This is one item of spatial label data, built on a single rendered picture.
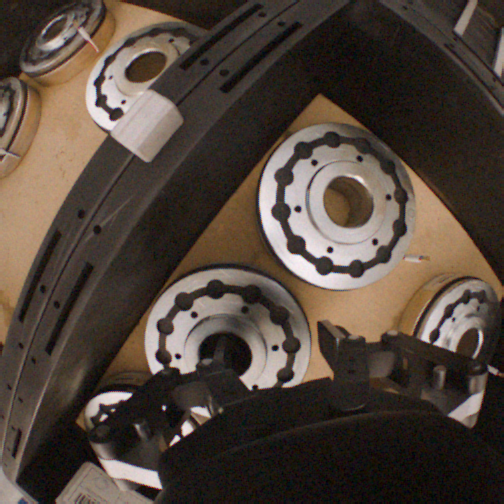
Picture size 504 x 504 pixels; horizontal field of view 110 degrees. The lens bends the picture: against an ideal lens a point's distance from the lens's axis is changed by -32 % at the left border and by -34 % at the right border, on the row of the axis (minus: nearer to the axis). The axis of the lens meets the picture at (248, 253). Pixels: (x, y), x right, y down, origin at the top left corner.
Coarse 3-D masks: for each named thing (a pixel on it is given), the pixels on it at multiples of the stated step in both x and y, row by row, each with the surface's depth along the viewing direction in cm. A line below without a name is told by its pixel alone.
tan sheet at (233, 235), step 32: (320, 96) 17; (288, 128) 17; (416, 192) 17; (224, 224) 17; (256, 224) 17; (416, 224) 17; (448, 224) 17; (192, 256) 17; (224, 256) 17; (256, 256) 17; (448, 256) 17; (480, 256) 17; (288, 288) 18; (384, 288) 17; (416, 288) 17; (320, 320) 18; (352, 320) 18; (384, 320) 18; (128, 352) 18; (384, 384) 18
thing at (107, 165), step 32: (256, 0) 7; (288, 0) 7; (224, 32) 7; (256, 32) 7; (192, 64) 7; (96, 160) 7; (128, 160) 7; (96, 192) 7; (64, 224) 7; (64, 256) 8; (32, 288) 8; (32, 320) 8; (0, 384) 8; (0, 416) 8; (0, 448) 8
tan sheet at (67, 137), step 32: (128, 32) 17; (64, 96) 17; (64, 128) 17; (96, 128) 17; (32, 160) 17; (64, 160) 17; (0, 192) 17; (32, 192) 17; (64, 192) 17; (0, 224) 18; (32, 224) 18; (0, 256) 18; (32, 256) 18; (0, 288) 18; (0, 320) 18
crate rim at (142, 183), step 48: (336, 0) 7; (384, 0) 7; (240, 48) 7; (288, 48) 7; (432, 48) 7; (192, 96) 7; (240, 96) 7; (480, 96) 7; (192, 144) 7; (144, 192) 7; (96, 240) 7; (96, 288) 8; (48, 336) 8; (48, 384) 8
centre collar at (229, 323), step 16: (208, 320) 14; (224, 320) 14; (240, 320) 14; (192, 336) 14; (208, 336) 14; (240, 336) 14; (256, 336) 14; (192, 352) 14; (256, 352) 14; (192, 368) 14; (256, 368) 14
